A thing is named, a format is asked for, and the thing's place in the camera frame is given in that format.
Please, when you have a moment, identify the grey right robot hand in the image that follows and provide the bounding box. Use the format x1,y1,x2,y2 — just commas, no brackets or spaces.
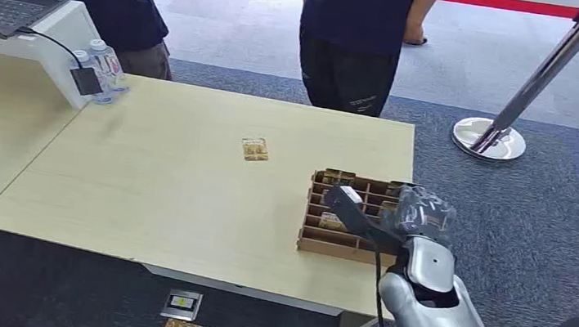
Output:
392,181,461,243

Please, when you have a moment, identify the person's hand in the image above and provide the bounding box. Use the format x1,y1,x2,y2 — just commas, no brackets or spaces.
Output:
402,18,431,47

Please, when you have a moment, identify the gold patterned card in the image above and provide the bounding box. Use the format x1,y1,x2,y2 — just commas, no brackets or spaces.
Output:
320,168,358,189
318,212,351,234
239,135,272,164

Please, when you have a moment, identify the slotted cardboard card box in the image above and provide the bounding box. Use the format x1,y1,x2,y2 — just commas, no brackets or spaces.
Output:
294,165,422,271

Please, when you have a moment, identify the white desk riser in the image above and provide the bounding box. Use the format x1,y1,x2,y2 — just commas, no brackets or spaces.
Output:
0,0,108,114

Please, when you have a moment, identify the black power adapter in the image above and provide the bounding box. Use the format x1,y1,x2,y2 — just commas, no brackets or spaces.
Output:
66,65,107,101

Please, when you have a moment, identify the clear plastic water bottle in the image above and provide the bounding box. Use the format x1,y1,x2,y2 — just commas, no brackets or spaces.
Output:
82,38,136,96
65,48,119,106

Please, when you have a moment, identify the metal floor socket box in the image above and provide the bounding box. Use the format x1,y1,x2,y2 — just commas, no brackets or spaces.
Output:
159,287,204,324

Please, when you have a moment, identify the black laptop power cable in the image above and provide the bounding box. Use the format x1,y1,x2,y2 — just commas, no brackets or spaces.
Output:
11,25,90,73

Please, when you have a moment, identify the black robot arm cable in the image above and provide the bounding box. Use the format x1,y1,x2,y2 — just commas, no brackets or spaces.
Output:
364,246,411,327

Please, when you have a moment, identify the chrome stanchion post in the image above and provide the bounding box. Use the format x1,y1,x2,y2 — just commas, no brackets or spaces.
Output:
448,0,579,172

